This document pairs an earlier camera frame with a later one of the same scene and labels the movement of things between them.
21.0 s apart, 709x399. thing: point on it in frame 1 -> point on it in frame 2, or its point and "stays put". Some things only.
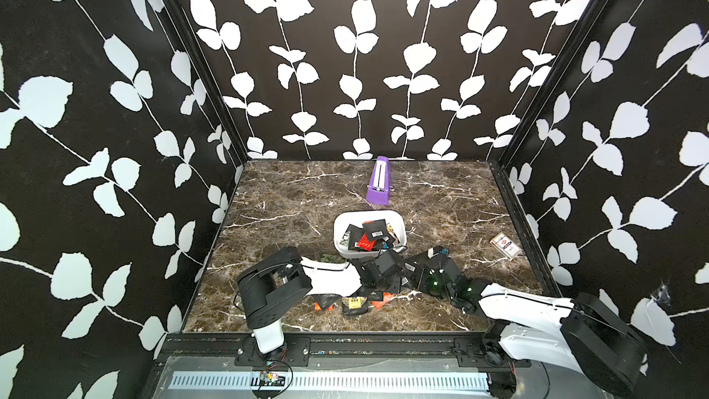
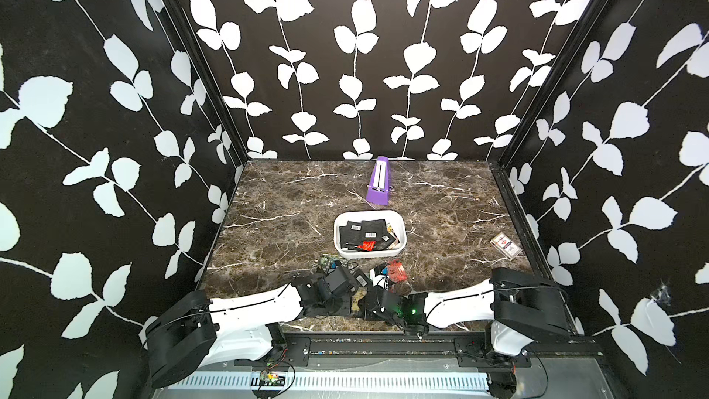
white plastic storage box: [343, 219] stays put
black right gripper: [422, 274] -> [367, 314]
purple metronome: [378, 187] stays put
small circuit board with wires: [271, 380] stays put
